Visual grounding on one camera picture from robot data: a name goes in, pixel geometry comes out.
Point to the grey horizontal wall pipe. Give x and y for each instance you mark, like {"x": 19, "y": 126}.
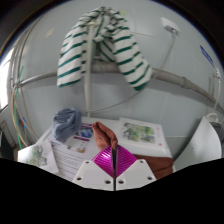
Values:
{"x": 173, "y": 78}

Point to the brown towel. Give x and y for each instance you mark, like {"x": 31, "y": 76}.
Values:
{"x": 103, "y": 133}

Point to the white paper sheet with table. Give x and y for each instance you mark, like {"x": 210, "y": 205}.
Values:
{"x": 66, "y": 160}

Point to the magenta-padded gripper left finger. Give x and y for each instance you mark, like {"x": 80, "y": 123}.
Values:
{"x": 93, "y": 173}

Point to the green white striped shirt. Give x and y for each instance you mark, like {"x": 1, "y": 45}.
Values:
{"x": 71, "y": 60}

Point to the crumpled blue-grey cloth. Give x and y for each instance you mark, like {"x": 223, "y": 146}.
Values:
{"x": 66, "y": 123}

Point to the pale wall label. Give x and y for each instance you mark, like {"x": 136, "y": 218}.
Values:
{"x": 49, "y": 33}

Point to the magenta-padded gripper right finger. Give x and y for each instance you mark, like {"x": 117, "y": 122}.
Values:
{"x": 136, "y": 173}

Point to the small colourful leaflet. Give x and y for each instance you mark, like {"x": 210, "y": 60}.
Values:
{"x": 81, "y": 136}

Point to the window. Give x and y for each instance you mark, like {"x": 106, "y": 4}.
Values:
{"x": 5, "y": 83}

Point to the blue wall sign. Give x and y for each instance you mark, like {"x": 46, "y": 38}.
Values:
{"x": 206, "y": 55}

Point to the white wall socket box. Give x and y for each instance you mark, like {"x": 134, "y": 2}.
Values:
{"x": 170, "y": 25}

